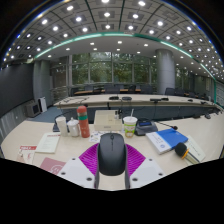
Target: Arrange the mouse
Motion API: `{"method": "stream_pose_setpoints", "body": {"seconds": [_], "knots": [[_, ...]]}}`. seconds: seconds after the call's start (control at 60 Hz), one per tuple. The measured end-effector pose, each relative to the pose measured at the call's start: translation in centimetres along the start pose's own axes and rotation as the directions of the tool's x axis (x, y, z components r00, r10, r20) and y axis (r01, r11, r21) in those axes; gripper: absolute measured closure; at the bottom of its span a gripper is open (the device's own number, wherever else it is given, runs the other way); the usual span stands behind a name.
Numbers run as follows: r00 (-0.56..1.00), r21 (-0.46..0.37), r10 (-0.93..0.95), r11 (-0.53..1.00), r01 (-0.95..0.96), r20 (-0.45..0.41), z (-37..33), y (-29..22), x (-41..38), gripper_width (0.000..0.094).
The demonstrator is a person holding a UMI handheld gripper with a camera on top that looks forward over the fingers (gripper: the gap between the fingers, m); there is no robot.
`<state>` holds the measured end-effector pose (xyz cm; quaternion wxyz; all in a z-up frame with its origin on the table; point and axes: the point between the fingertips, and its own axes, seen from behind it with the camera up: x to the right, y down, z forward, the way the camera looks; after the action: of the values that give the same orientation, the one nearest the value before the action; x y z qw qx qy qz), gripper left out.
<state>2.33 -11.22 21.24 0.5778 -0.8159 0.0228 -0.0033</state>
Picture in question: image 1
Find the white paper cup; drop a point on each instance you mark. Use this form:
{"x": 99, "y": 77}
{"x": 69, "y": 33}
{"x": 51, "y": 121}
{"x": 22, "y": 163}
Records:
{"x": 62, "y": 126}

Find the pink mouse pad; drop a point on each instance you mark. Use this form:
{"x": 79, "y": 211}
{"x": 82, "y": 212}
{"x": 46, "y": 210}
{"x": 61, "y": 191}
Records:
{"x": 51, "y": 165}

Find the green-printed paper cup with straw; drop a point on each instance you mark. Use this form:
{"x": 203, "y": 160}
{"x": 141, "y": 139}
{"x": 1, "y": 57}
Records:
{"x": 130, "y": 126}

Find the long curved conference table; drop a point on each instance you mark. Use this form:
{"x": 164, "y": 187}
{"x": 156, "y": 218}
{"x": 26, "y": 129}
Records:
{"x": 100, "y": 100}

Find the red drink bottle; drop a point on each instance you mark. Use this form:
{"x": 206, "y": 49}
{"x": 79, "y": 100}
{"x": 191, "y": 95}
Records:
{"x": 83, "y": 123}

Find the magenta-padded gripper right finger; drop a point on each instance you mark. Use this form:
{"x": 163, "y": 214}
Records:
{"x": 146, "y": 170}

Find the blue and white book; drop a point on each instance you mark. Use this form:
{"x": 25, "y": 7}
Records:
{"x": 166, "y": 140}

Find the ceiling lights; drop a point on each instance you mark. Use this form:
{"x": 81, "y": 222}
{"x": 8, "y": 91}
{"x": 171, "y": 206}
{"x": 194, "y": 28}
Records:
{"x": 107, "y": 14}

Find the dark office chairs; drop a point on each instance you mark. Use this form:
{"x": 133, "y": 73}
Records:
{"x": 112, "y": 90}

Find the cream paper notebook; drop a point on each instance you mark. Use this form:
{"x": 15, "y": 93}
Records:
{"x": 197, "y": 148}

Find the white booklet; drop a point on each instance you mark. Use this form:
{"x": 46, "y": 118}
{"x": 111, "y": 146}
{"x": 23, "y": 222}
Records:
{"x": 48, "y": 142}

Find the black computer mouse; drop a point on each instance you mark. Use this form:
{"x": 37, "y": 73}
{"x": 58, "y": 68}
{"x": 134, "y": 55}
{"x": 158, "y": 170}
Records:
{"x": 112, "y": 155}

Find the cream cardboard box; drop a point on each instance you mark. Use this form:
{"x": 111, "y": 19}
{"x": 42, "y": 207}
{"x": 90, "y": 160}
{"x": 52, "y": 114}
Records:
{"x": 107, "y": 120}

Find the grey box appliance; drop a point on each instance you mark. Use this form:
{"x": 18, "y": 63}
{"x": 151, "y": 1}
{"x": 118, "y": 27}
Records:
{"x": 33, "y": 109}

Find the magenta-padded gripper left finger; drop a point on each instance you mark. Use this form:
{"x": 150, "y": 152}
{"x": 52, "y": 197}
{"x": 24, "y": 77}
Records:
{"x": 76, "y": 170}

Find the white standing appliance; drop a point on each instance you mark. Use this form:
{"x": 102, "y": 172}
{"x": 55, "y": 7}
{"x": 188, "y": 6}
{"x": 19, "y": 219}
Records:
{"x": 43, "y": 104}

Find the white lidded mug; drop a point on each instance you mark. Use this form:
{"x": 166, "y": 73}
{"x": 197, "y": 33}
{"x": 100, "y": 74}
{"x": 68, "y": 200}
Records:
{"x": 73, "y": 128}

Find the black conference microphone console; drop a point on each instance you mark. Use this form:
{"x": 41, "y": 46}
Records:
{"x": 146, "y": 127}

